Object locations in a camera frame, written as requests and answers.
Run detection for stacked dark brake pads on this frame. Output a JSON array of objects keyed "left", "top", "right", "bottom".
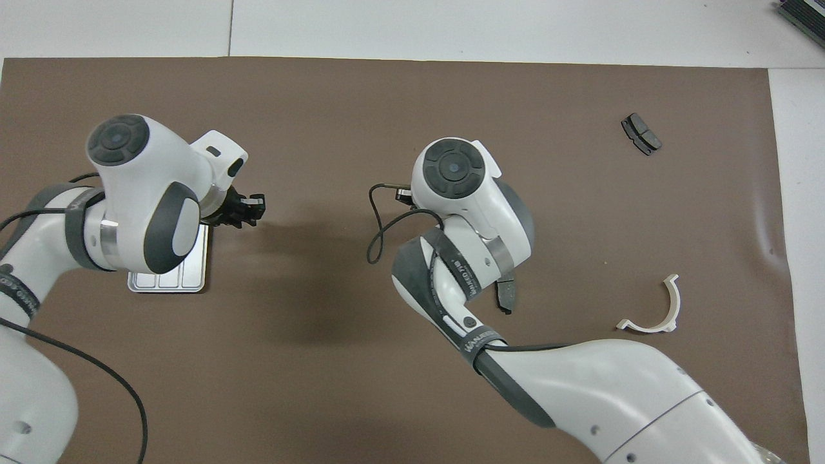
[{"left": 621, "top": 113, "right": 663, "bottom": 157}]

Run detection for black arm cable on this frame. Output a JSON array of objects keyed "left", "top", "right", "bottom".
[
  {"left": 367, "top": 184, "right": 568, "bottom": 352},
  {"left": 0, "top": 171, "right": 149, "bottom": 464}
]

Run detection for brown table mat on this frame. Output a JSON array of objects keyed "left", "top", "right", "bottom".
[{"left": 0, "top": 57, "right": 810, "bottom": 464}]

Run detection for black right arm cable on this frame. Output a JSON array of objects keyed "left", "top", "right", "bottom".
[{"left": 367, "top": 184, "right": 568, "bottom": 352}]

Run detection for silver metal tray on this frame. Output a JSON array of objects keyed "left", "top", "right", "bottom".
[{"left": 127, "top": 222, "right": 210, "bottom": 295}]

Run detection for white curved plastic bracket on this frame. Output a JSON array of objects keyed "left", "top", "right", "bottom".
[{"left": 616, "top": 274, "right": 681, "bottom": 334}]

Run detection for dark grey device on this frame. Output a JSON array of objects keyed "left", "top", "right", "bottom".
[{"left": 775, "top": 0, "right": 825, "bottom": 32}]

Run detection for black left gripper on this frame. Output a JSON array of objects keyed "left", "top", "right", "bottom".
[{"left": 205, "top": 188, "right": 267, "bottom": 231}]

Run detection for single dark brake pad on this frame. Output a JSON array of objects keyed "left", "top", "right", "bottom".
[{"left": 493, "top": 271, "right": 518, "bottom": 316}]

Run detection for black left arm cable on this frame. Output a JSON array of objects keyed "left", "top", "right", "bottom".
[{"left": 0, "top": 171, "right": 149, "bottom": 464}]

